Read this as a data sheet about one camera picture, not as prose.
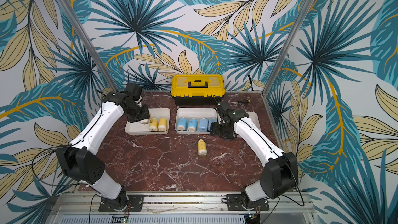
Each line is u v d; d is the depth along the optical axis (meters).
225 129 0.67
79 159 0.42
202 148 0.83
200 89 1.00
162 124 0.93
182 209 0.73
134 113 0.66
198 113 1.05
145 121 0.77
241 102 1.13
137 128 0.98
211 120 0.96
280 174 0.41
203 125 0.95
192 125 0.93
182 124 0.93
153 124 0.92
